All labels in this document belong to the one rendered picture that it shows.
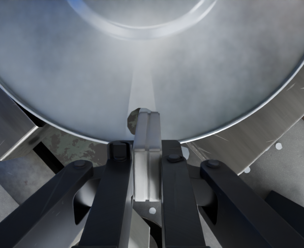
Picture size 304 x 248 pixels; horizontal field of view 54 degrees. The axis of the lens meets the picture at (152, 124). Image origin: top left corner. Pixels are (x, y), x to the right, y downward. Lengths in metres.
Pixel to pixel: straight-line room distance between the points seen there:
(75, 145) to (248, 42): 0.23
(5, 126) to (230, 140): 0.22
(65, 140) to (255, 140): 0.23
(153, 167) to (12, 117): 0.21
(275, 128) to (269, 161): 0.84
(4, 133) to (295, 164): 0.95
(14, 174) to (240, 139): 0.28
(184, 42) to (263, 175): 0.88
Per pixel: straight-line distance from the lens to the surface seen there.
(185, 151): 0.36
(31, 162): 0.40
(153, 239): 1.07
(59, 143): 0.38
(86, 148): 0.37
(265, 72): 0.24
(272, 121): 0.24
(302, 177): 1.13
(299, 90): 0.25
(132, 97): 0.22
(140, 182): 0.16
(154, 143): 0.16
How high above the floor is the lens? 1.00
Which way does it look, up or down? 89 degrees down
